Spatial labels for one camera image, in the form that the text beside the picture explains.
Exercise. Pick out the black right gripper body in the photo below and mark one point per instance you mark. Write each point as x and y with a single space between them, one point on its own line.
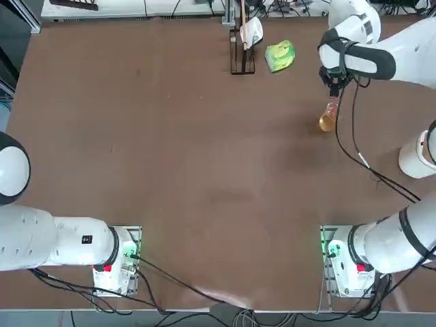
327 76

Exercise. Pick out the clear measuring cup yellow solution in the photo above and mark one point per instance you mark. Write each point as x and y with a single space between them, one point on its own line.
327 124

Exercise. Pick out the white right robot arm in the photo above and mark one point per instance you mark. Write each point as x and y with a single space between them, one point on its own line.
391 245

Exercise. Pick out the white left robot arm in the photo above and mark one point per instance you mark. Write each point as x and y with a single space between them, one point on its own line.
34 238

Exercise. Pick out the white mug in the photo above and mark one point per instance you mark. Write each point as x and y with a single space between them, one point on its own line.
253 30

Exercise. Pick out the wooden rack rod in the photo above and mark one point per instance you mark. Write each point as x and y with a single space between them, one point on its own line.
243 10

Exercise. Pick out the white plastic bucket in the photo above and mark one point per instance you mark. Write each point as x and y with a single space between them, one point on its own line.
413 163

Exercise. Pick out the white pole base box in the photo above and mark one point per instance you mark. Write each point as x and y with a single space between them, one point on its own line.
228 20

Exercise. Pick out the black comb-shaped rack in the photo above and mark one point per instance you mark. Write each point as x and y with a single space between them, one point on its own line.
78 4

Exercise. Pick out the grey camera pole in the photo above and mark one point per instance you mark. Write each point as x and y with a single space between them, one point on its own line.
229 8

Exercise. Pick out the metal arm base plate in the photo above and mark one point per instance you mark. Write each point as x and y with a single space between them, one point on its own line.
327 289
134 286

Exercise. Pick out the aluminium frame corner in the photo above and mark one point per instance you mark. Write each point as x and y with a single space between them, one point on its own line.
34 24

